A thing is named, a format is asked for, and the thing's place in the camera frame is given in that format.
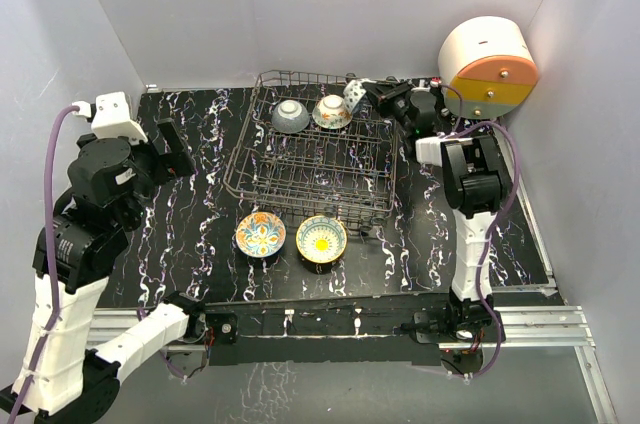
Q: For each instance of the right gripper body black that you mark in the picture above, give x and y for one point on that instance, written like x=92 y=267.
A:
x=397 y=107

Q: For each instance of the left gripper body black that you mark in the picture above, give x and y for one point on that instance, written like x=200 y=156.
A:
x=157 y=168

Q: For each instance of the blue white pattern bowl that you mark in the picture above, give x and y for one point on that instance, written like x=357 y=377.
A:
x=355 y=95

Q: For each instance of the orange flower green leaf bowl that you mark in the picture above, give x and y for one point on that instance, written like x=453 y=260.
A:
x=331 y=113

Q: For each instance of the grey wire dish rack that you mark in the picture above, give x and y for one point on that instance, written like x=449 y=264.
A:
x=348 y=174

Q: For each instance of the grey speckled bowl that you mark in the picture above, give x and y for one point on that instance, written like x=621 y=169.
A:
x=290 y=117

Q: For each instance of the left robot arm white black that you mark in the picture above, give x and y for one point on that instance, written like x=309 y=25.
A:
x=112 y=179

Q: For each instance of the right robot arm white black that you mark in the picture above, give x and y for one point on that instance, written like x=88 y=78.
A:
x=476 y=186

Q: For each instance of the round three-colour drawer unit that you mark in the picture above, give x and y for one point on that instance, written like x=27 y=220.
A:
x=487 y=68

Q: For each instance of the orange blue floral bowl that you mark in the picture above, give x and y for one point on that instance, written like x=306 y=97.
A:
x=260 y=235

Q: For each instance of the yellow sun pattern bowl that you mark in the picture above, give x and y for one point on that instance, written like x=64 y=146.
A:
x=321 y=239

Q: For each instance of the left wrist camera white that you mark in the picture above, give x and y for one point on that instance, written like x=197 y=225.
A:
x=113 y=119

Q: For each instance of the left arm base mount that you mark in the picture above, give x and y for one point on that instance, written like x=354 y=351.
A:
x=220 y=329

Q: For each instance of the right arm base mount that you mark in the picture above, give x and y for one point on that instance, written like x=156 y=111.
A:
x=436 y=327

